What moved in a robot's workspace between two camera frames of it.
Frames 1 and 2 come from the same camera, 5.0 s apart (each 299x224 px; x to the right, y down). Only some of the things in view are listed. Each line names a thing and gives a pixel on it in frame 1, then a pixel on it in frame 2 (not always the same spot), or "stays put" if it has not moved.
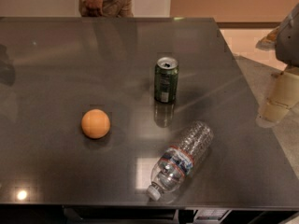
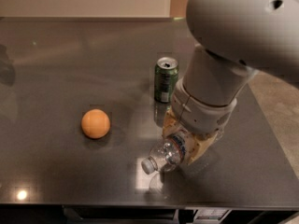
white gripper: [288, 49] → [199, 114]
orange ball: [95, 123] stays put
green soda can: [166, 79] stays put
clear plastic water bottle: [175, 163] → [166, 156]
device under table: [210, 215] stays put
